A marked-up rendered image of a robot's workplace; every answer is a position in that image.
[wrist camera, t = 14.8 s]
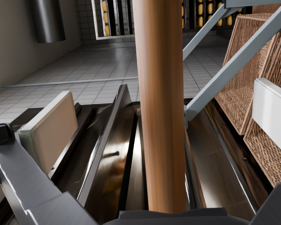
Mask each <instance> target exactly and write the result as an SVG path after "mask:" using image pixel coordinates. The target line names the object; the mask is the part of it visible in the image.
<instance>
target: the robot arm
mask: <svg viewBox="0 0 281 225"><path fill-rule="evenodd" d="M252 118H253V119H254V120H255V121H256V122H257V124H258V125H259V126H260V127H261V128H262V129H263V130H264V131H265V132H266V133H267V134H268V135H269V137H270V138H271V139H272V140H273V141H274V142H275V143H276V144H277V146H278V147H279V148H280V149H281V88H280V87H278V86H277V85H275V84H273V83H272V82H270V81H269V80H267V79H266V78H257V79H256V80H255V81H254V93H253V107H252ZM77 128H78V123H77V118H76V112H75V107H74V100H73V95H72V92H70V91H63V92H62V93H60V94H59V95H58V96H57V97H56V98H55V99H54V100H53V101H52V102H50V103H49V104H48V105H47V106H46V107H45V108H44V109H43V110H42V111H40V112H39V113H38V114H37V115H36V116H35V117H34V118H33V119H32V120H31V121H30V122H28V123H26V124H24V125H23V126H22V127H21V128H20V129H18V130H17V132H15V133H14V131H13V127H12V124H11V123H7V122H5V123H0V185H1V187H2V190H3V192H4V194H5V196H6V198H7V200H8V202H9V204H10V206H11V208H12V211H13V213H14V215H15V217H16V219H17V221H18V223H19V225H99V224H98V223H97V222H96V220H95V219H94V218H93V217H92V216H91V215H90V214H89V213H88V211H87V210H86V209H85V208H84V207H83V206H82V205H81V204H80V203H79V202H78V201H77V200H76V198H75V197H74V196H73V195H72V194H71V193H70V192H69V191H66V192H65V193H62V192H61V191H60V190H59V189H58V188H57V186H56V185H55V184H54V183H53V182H52V180H51V179H50V178H49V177H48V176H47V175H48V174H49V172H50V170H51V169H52V167H53V166H54V164H55V163H56V161H57V159H58V158H59V156H60V155H61V153H62V152H63V150H64V149H65V147H66V145H67V144H68V142H69V141H70V139H71V138H72V136H73V135H74V133H75V131H76V130H77ZM102 225H281V183H280V182H279V183H278V184H277V185H276V186H275V188H274V189H273V190H272V192H271V193H270V195H269V196H268V198H267V199H266V200H265V202H264V203H263V204H262V206H261V207H260V209H259V210H258V212H257V213H256V215H255V216H254V217H253V219H252V220H251V222H249V221H247V220H245V219H242V218H239V217H234V216H229V215H228V213H227V210H226V207H222V208H197V209H193V210H189V211H184V212H179V213H175V214H168V213H162V212H155V211H149V210H130V211H120V213H119V218H118V219H115V220H112V221H109V222H107V223H104V224H102Z"/></svg>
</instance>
